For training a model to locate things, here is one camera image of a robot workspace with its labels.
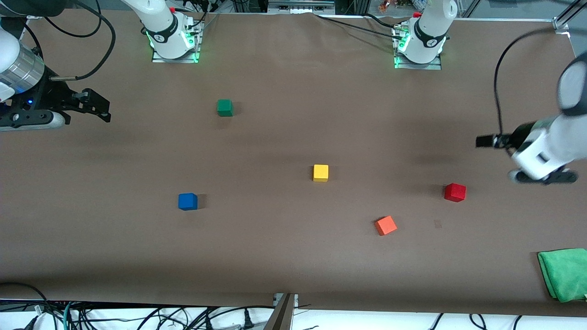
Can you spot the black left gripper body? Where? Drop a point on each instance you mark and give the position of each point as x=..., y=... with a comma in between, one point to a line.
x=521, y=133

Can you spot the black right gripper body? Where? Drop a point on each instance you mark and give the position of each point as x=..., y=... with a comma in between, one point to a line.
x=47, y=94

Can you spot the red cube block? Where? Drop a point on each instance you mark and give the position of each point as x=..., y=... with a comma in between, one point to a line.
x=454, y=192

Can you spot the blue cube block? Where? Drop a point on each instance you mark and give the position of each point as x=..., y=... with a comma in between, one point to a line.
x=187, y=201

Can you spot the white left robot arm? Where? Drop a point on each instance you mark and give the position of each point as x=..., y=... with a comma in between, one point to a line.
x=426, y=39

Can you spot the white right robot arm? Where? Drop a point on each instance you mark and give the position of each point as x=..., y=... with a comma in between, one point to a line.
x=161, y=28

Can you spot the green cube block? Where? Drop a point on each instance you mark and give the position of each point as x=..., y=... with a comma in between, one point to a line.
x=224, y=107

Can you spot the orange cube block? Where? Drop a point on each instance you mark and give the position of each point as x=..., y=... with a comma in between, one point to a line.
x=386, y=225

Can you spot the green folded cloth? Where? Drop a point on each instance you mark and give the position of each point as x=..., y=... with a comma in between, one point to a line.
x=565, y=274

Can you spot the yellow cube block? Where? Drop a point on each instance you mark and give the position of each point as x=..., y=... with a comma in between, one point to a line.
x=320, y=173

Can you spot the grey rack device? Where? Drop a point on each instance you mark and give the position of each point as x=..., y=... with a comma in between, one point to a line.
x=300, y=4

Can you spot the brown table cover sheet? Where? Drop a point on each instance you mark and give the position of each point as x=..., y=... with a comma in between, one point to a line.
x=293, y=256

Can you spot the black power plug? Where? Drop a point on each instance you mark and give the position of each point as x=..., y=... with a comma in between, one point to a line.
x=248, y=321

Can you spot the aluminium corner bracket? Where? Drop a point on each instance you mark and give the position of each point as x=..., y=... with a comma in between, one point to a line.
x=34, y=18

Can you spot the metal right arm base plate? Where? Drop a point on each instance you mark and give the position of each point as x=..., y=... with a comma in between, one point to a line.
x=176, y=59

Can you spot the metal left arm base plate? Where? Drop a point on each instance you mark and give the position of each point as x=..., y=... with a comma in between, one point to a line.
x=419, y=66

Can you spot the aluminium frame profile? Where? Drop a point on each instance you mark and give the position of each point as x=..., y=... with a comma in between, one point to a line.
x=562, y=22

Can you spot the grey metal table bracket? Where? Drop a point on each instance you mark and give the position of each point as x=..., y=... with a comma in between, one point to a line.
x=284, y=316

